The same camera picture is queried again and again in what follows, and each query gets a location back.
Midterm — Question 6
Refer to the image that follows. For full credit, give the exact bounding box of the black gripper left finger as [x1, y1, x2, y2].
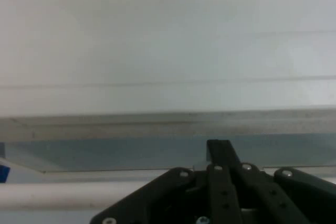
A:
[89, 138, 244, 224]

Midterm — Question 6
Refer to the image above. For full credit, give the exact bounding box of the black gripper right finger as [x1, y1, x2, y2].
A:
[219, 139, 336, 224]

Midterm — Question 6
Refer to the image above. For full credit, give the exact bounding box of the white translucent fridge drawer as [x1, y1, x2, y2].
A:
[0, 110, 336, 212]

